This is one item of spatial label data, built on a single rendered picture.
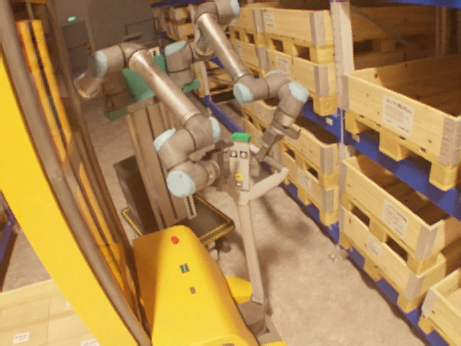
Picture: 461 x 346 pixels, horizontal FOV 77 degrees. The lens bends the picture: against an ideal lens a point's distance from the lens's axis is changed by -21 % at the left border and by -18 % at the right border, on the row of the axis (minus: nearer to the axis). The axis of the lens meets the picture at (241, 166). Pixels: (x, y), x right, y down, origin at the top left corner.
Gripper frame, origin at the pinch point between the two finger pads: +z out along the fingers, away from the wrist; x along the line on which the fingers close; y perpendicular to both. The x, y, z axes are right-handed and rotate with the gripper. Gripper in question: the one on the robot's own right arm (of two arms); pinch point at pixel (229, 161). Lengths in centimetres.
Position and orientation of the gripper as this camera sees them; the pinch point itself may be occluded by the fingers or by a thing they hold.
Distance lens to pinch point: 139.2
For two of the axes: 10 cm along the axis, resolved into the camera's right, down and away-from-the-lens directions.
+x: -0.1, -9.6, -2.6
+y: 8.9, 1.1, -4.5
